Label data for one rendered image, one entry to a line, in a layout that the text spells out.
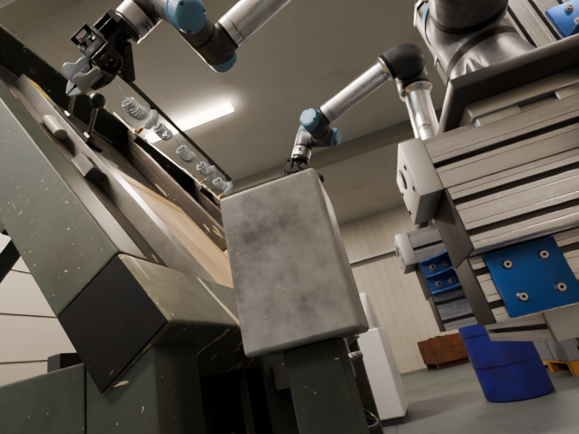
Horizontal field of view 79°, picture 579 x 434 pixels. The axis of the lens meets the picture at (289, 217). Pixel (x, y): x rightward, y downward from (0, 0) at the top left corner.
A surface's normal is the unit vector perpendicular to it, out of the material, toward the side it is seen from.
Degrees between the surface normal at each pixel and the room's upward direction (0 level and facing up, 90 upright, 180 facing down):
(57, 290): 90
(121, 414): 90
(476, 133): 90
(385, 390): 90
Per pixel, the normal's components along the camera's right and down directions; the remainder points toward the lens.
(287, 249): -0.28, -0.32
